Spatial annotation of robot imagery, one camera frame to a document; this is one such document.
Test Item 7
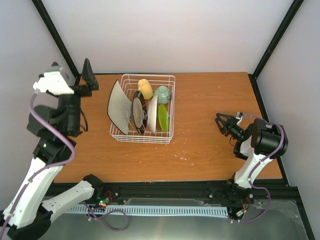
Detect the light blue cable duct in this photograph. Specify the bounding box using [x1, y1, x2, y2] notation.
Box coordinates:
[68, 204, 230, 217]

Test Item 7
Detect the light green floral bowl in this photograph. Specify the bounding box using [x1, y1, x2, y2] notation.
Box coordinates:
[153, 85, 172, 104]

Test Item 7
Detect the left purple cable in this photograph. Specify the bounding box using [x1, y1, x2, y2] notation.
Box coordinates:
[0, 88, 129, 240]

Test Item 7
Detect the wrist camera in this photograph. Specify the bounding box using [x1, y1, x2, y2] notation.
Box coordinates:
[235, 112, 244, 126]
[32, 61, 75, 96]

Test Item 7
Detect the black frame post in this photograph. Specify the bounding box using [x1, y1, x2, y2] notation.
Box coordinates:
[251, 0, 306, 77]
[31, 0, 80, 78]

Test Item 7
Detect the white wire dish rack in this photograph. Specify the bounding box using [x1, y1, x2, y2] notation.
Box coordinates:
[106, 73, 176, 145]

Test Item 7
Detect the purple cable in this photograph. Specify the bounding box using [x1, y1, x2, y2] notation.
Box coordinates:
[0, 88, 129, 240]
[228, 113, 286, 223]

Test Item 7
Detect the metal floor sheet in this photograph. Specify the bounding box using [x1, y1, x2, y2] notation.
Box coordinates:
[42, 200, 309, 240]

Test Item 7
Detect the black round plate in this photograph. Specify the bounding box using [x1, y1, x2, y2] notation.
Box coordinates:
[131, 90, 148, 135]

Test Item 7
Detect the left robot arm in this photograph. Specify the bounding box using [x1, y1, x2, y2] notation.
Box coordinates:
[0, 59, 104, 240]

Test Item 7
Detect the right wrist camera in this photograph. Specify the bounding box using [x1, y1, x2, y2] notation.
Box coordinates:
[235, 112, 244, 126]

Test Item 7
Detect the yellow mug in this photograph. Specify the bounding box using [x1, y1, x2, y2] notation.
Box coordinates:
[138, 79, 153, 100]

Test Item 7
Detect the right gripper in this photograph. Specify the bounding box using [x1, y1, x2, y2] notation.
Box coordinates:
[214, 113, 245, 142]

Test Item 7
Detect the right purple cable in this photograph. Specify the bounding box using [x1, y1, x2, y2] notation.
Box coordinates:
[228, 113, 286, 223]

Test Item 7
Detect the white square plate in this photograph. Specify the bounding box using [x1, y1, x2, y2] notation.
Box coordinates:
[107, 80, 132, 135]

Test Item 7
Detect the right black frame post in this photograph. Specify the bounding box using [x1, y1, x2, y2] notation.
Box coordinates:
[251, 0, 306, 77]

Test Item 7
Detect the left black frame post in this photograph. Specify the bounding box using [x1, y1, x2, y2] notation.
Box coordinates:
[31, 0, 80, 78]

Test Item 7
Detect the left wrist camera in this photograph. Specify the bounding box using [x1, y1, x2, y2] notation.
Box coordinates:
[32, 61, 75, 96]

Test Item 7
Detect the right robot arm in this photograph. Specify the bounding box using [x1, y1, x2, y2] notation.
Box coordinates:
[215, 112, 289, 203]

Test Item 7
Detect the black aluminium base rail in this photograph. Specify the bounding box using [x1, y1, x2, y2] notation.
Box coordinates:
[45, 179, 301, 205]

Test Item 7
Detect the orange rimmed floral plate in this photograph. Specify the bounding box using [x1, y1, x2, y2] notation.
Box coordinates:
[147, 95, 158, 134]

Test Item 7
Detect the lime green plate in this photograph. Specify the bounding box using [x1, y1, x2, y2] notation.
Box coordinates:
[157, 104, 169, 132]

